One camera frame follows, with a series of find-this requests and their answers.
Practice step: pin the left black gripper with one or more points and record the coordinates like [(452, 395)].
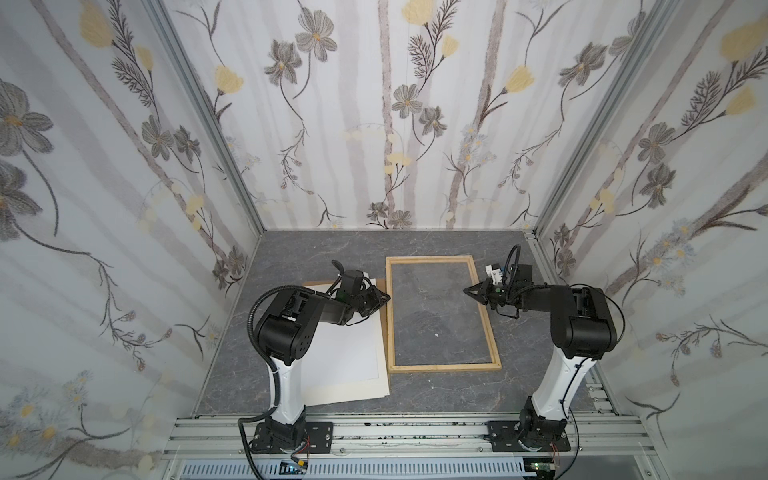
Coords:
[(374, 292)]

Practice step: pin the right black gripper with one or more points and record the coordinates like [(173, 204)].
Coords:
[(488, 291)]

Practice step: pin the white mat photo sheet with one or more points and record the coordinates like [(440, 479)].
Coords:
[(346, 363)]

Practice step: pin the wooden picture frame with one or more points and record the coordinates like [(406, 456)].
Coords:
[(392, 367)]

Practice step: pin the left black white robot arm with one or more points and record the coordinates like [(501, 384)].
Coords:
[(281, 325)]

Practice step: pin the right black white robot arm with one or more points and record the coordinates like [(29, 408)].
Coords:
[(582, 332)]

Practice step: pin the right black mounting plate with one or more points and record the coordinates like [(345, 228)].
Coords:
[(539, 437)]

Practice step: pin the black mounting plate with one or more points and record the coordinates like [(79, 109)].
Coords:
[(312, 437), (539, 437)]

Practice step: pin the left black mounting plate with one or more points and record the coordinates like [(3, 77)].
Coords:
[(312, 437)]

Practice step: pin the small green circuit board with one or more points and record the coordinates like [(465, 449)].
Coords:
[(293, 467)]

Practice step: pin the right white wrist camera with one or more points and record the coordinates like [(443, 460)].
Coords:
[(496, 273)]

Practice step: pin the brown frame backing board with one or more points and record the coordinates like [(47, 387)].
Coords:
[(380, 284)]

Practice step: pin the white slotted cable duct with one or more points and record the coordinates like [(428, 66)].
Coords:
[(404, 468)]

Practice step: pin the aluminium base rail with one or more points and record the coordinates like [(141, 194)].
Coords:
[(413, 435)]

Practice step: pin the left corner aluminium post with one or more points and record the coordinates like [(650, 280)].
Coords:
[(194, 90)]

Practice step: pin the corner aluminium post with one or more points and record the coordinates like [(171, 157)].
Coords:
[(194, 90), (629, 69)]

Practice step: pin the right corner aluminium post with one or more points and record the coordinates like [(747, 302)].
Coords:
[(629, 69)]

